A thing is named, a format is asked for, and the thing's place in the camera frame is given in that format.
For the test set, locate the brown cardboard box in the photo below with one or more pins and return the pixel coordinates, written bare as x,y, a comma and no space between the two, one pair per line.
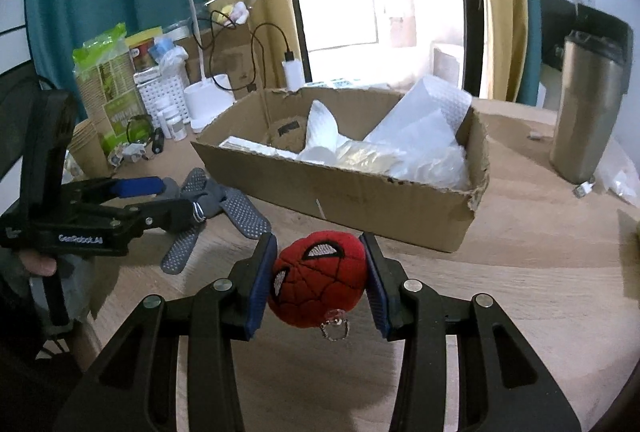
409,212

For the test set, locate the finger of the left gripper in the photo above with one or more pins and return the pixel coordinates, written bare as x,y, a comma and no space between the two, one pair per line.
100,190
106,223

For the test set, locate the white paper towel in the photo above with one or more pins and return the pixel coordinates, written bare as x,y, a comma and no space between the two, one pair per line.
426,118

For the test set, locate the grey socks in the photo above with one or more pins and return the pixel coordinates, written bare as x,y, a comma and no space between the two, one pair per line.
208,199

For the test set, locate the red spiderman plush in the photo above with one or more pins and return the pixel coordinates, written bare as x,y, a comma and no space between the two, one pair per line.
316,276

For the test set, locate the yellow lid jar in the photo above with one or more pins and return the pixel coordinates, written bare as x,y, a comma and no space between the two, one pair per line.
139,46

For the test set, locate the steel travel mug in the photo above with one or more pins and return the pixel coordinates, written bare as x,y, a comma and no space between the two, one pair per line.
592,89

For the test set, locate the cartoon tissue pack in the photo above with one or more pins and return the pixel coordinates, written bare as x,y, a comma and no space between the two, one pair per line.
242,145

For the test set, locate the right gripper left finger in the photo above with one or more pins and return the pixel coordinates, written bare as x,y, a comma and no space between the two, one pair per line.
132,384

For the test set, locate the clear plastic bag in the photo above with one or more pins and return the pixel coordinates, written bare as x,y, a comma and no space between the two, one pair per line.
443,168

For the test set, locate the black computer monitor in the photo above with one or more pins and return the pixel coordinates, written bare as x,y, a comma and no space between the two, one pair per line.
560,18

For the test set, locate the small white wall charger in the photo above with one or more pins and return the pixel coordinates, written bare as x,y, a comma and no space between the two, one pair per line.
133,152

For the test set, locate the small white pill bottle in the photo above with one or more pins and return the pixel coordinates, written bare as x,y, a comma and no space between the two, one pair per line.
175,123

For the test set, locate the person's left hand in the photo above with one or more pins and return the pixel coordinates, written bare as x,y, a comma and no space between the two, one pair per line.
37,264

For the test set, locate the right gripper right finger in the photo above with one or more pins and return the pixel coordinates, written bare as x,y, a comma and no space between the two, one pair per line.
503,383

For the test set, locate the green paper cup pack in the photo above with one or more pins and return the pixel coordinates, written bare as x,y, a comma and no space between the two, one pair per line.
104,75

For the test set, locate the white usb charger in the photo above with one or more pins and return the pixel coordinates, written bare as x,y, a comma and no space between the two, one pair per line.
293,70

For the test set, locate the white plastic basket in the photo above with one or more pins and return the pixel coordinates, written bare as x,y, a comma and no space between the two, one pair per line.
153,86

